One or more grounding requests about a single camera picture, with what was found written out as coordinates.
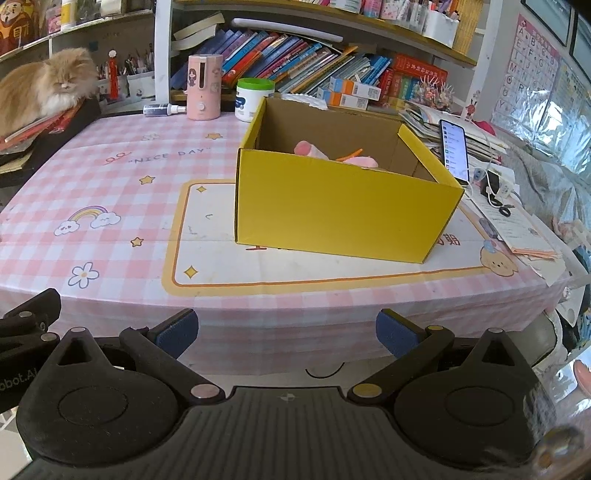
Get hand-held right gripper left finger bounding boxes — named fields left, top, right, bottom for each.
left=46, top=309, right=226, bottom=408

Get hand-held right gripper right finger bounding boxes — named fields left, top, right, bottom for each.
left=347, top=308, right=528, bottom=408

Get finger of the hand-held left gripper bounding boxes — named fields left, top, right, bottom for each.
left=0, top=288, right=62, bottom=355

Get yellow cardboard box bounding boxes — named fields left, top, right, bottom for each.
left=234, top=96, right=465, bottom=265

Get pink plush pig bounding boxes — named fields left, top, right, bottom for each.
left=342, top=154, right=380, bottom=169

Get round pink plush toy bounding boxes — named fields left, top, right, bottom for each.
left=294, top=141, right=331, bottom=160

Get pink checked tablecloth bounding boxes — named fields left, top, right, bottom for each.
left=0, top=111, right=574, bottom=371

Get loose pile of papers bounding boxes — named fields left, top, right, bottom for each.
left=475, top=203, right=571, bottom=283

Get stack of red papers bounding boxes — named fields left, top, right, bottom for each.
left=0, top=99, right=89, bottom=153

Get black smartphone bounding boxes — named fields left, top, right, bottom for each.
left=438, top=119, right=471, bottom=184

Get stack of notebooks and papers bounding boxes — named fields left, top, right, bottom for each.
left=403, top=102, right=509, bottom=164

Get small spray bottle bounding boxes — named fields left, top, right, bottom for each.
left=143, top=104, right=188, bottom=117

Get fluffy orange white cat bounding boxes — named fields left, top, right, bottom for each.
left=0, top=47, right=100, bottom=135

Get silver foil sheet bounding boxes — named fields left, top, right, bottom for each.
left=489, top=60, right=591, bottom=241

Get orange blue white carton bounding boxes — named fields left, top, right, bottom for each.
left=329, top=76, right=384, bottom=100
left=316, top=88, right=370, bottom=111

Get white jar green lid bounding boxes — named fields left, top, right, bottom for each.
left=234, top=78, right=276, bottom=123

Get pink cylindrical appliance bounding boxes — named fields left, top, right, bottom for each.
left=187, top=54, right=223, bottom=122

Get red tassel charm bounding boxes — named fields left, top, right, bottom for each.
left=106, top=51, right=122, bottom=100

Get white scalloped paper tray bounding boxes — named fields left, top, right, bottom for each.
left=280, top=92, right=330, bottom=111

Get red boxed book set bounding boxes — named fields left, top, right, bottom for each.
left=388, top=52, right=449, bottom=110

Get white holder of brushes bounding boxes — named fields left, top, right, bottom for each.
left=99, top=44, right=156, bottom=100

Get white bookshelf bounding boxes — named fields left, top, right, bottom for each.
left=0, top=0, right=504, bottom=117

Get fortune god paper figure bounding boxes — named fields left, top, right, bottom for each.
left=0, top=0, right=40, bottom=56

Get thick dark-cover book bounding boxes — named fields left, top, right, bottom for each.
left=172, top=12, right=226, bottom=40
left=171, top=32, right=218, bottom=52

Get slanted row of colourful books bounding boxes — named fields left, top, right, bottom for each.
left=171, top=30, right=394, bottom=100

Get white holders of coloured pens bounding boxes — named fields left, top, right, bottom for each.
left=360, top=0, right=461, bottom=49

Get white flat folder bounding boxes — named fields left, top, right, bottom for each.
left=230, top=18, right=345, bottom=42

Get black framed picture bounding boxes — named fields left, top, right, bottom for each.
left=570, top=9, right=591, bottom=59
left=520, top=0, right=574, bottom=47

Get white charger with cables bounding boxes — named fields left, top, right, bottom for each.
left=471, top=166, right=516, bottom=218

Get alphabet wall poster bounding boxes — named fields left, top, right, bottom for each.
left=491, top=14, right=562, bottom=136

